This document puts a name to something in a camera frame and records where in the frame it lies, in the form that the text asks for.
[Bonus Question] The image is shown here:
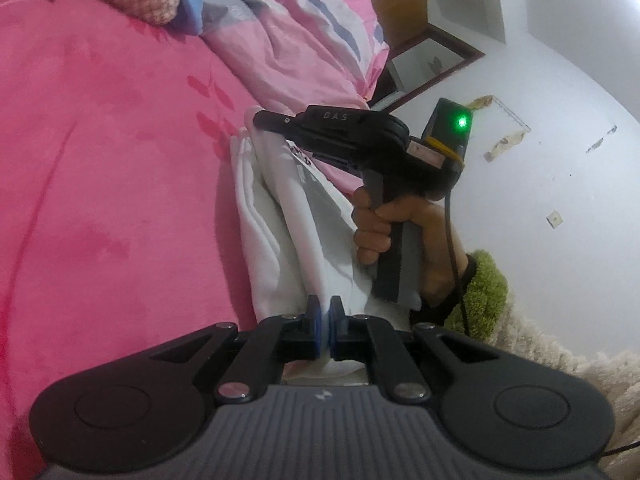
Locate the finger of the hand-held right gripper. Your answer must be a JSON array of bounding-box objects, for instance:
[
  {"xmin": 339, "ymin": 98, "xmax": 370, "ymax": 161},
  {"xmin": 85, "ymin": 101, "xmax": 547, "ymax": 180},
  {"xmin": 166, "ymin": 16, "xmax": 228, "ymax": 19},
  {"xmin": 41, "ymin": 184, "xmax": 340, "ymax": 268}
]
[{"xmin": 252, "ymin": 107, "xmax": 311, "ymax": 137}]

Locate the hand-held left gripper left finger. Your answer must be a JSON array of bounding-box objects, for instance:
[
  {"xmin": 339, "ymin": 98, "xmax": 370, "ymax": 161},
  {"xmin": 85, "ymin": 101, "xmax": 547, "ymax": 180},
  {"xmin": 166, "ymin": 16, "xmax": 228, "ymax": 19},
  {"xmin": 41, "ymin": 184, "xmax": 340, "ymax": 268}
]
[{"xmin": 150, "ymin": 296, "xmax": 323, "ymax": 403}]

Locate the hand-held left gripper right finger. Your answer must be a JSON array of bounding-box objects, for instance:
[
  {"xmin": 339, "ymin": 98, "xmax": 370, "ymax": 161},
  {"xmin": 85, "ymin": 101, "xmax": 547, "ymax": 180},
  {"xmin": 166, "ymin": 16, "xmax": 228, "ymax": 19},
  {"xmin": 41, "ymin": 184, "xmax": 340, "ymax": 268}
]
[{"xmin": 329, "ymin": 296, "xmax": 501, "ymax": 403}]

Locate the white sweatshirt with orange print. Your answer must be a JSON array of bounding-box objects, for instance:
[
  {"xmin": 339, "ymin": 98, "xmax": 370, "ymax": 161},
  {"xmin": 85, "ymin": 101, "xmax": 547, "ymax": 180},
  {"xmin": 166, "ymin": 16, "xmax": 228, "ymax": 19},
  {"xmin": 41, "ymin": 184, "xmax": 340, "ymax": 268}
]
[{"xmin": 230, "ymin": 105, "xmax": 426, "ymax": 378}]

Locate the person's right forearm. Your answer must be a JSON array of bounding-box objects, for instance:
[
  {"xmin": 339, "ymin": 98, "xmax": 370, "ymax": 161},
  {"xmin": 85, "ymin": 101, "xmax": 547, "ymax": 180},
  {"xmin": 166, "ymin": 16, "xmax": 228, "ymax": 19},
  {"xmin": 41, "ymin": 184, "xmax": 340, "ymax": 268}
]
[{"xmin": 410, "ymin": 249, "xmax": 510, "ymax": 343}]

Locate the person's right hand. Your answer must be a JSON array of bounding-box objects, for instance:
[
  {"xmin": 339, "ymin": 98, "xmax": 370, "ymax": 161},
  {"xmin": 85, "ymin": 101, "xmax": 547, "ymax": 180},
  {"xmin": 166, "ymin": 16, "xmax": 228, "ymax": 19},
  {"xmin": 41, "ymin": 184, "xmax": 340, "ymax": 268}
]
[{"xmin": 350, "ymin": 191, "xmax": 458, "ymax": 307}]

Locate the pink patterned quilt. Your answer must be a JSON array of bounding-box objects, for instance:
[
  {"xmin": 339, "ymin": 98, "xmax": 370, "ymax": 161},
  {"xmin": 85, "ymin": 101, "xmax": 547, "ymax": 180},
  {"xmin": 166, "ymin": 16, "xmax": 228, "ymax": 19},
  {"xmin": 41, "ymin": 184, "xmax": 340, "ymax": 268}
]
[{"xmin": 200, "ymin": 0, "xmax": 391, "ymax": 109}]

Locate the pink floral bed sheet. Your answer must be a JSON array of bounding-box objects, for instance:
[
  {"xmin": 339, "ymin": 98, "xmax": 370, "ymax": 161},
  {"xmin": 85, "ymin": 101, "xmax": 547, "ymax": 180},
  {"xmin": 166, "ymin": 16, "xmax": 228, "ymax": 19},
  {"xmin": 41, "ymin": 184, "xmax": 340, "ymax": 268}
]
[{"xmin": 0, "ymin": 0, "xmax": 371, "ymax": 480}]

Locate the brown wooden door frame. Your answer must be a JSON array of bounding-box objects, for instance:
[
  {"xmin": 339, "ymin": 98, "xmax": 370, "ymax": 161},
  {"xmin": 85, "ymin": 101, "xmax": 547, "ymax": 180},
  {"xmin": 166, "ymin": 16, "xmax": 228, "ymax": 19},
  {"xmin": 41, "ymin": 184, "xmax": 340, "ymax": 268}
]
[{"xmin": 367, "ymin": 0, "xmax": 487, "ymax": 112}]

